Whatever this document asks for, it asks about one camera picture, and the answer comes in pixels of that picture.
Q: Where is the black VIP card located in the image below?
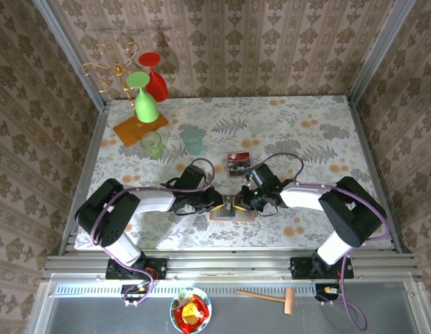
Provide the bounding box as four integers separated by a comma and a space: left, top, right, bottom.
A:
222, 195, 236, 217

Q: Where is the red credit card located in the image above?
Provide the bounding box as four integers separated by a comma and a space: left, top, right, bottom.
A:
227, 152, 252, 164

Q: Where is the blue plastic tumbler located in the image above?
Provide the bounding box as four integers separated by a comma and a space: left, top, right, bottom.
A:
182, 127, 204, 156

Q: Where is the green plastic tumbler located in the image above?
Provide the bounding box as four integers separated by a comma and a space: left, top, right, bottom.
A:
139, 131, 165, 159

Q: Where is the perforated metal strip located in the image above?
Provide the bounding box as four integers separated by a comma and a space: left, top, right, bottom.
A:
54, 283, 319, 299

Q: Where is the red wrapper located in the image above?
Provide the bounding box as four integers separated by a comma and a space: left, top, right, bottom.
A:
173, 294, 210, 331

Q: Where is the patterned ceramic bowl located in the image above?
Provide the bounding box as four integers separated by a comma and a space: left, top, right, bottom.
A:
170, 287, 213, 334

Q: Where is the wooden mallet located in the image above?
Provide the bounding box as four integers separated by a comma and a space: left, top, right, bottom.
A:
236, 287, 296, 316

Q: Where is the yellow crumpled paper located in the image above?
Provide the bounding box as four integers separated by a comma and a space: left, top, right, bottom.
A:
181, 301, 200, 319

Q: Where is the green wine glass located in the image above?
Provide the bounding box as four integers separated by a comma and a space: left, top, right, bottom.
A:
126, 71, 161, 124

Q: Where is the black connector box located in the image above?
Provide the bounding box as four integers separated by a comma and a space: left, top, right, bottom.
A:
120, 284, 151, 303
314, 283, 341, 303

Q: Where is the red wine glass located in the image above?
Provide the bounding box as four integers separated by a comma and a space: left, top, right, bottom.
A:
138, 51, 170, 104

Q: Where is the grey metal shelf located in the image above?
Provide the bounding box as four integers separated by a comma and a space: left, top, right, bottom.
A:
27, 274, 431, 334

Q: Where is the aluminium mounting rail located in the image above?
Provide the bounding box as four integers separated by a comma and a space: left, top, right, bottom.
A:
43, 250, 423, 283

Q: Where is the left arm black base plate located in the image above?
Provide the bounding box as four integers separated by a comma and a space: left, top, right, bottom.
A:
106, 257, 168, 281

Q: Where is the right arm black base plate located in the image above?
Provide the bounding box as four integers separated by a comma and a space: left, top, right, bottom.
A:
290, 255, 355, 280

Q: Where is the gold wire glass rack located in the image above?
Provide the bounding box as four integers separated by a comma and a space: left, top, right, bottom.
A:
79, 42, 170, 147

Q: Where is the aluminium side rail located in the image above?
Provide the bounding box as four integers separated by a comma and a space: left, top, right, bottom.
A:
346, 97, 411, 253
58, 102, 111, 257

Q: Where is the aluminium frame post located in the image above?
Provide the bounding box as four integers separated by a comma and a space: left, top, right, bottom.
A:
346, 0, 417, 105
31, 0, 109, 112

